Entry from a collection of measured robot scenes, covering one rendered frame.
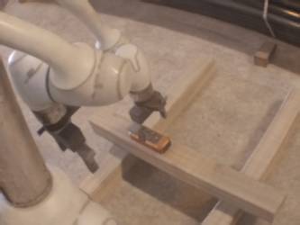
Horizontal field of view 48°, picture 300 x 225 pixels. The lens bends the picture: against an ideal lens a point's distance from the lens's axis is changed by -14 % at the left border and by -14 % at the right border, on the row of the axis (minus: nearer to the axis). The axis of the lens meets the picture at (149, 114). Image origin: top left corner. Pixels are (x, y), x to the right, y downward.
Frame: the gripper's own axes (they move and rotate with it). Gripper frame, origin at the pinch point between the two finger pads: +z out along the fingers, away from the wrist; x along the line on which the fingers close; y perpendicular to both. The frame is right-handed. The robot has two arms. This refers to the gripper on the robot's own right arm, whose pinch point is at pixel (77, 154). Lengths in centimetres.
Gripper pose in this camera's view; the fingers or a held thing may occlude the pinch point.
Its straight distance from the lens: 105.4
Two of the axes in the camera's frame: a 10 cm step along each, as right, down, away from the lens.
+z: 2.3, 6.6, 7.2
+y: -6.4, 6.6, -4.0
